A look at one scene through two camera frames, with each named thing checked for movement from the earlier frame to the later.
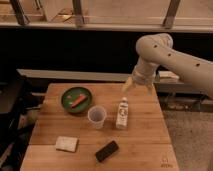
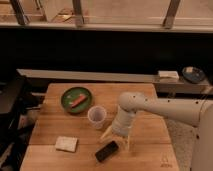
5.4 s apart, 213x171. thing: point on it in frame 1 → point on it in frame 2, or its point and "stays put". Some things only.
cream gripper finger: (151, 89) → (127, 144)
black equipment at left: (19, 104) stays put
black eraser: (106, 151) stays put
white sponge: (69, 144) stays put
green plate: (76, 99) stays put
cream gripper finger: (127, 84) → (106, 133)
